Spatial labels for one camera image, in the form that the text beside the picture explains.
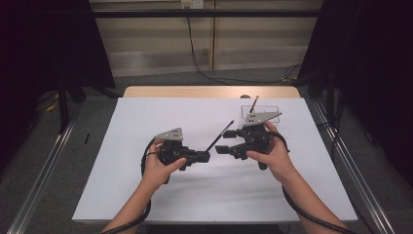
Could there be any black stand post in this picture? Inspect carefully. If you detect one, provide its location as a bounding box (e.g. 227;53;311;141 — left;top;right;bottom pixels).
57;74;71;135
325;69;336;124

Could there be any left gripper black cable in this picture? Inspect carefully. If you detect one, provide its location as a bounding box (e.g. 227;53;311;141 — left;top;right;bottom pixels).
100;137;158;234

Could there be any white wall socket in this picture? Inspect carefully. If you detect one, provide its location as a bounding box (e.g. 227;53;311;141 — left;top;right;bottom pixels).
180;0;206;10

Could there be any black curtain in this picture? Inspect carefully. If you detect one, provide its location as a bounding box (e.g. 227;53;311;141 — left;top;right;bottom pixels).
0;0;117;170
297;0;413;188

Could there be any thin black makeup brush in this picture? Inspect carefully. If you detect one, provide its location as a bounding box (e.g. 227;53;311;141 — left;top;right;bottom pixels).
205;119;236;153

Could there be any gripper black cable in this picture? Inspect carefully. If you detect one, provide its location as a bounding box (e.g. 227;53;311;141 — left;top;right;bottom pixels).
268;131;358;234
100;137;158;234

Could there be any aluminium floor rail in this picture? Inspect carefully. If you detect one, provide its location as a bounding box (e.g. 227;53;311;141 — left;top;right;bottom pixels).
312;99;396;234
6;106;84;234

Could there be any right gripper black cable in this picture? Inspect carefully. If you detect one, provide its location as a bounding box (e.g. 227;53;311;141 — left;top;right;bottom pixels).
268;131;358;234

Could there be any black wall cable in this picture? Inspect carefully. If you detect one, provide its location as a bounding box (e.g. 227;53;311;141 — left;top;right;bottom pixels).
185;6;303;86

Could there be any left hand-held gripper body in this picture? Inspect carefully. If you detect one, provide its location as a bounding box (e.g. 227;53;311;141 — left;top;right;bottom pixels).
154;127;197;185

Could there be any wooden table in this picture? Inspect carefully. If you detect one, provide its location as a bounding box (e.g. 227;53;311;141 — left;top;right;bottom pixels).
122;85;302;99

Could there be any black horizontal bar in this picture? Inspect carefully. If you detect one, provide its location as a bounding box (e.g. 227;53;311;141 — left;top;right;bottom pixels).
92;9;323;19

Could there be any orange-tipped black makeup brush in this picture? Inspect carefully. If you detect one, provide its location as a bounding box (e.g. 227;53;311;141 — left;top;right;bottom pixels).
247;95;260;115

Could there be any person's right hand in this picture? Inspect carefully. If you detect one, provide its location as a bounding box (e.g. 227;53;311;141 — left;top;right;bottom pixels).
245;121;294;183

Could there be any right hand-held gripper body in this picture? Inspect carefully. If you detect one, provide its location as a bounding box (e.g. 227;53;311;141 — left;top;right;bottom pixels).
229;111;282;172

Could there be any white table cover board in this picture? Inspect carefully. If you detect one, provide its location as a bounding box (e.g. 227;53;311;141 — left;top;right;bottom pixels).
71;97;358;225

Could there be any black floor cable bundle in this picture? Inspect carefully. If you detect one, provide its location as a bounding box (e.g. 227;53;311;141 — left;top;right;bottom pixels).
316;91;345;160

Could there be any clear plastic organizer box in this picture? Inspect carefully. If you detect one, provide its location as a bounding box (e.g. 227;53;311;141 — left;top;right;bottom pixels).
239;104;281;131

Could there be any person's left hand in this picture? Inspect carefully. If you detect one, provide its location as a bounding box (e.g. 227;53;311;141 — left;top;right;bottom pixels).
141;139;188;192

